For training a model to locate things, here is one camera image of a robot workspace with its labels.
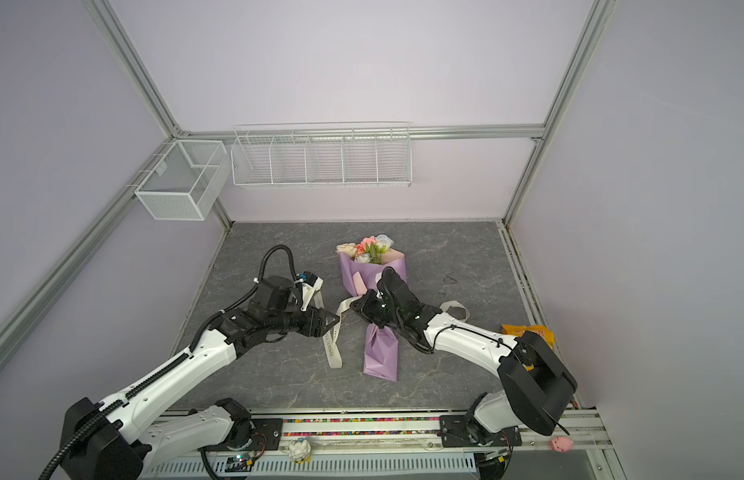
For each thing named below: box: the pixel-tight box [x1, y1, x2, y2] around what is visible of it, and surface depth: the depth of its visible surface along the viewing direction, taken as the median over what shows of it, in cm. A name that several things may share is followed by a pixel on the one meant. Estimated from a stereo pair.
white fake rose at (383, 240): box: [375, 234, 394, 251], surface depth 110 cm
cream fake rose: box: [335, 242, 357, 259], surface depth 107 cm
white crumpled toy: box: [288, 440, 312, 462], surface depth 68 cm
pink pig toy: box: [550, 436, 574, 453], surface depth 72 cm
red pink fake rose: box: [355, 236, 376, 255], surface depth 107 cm
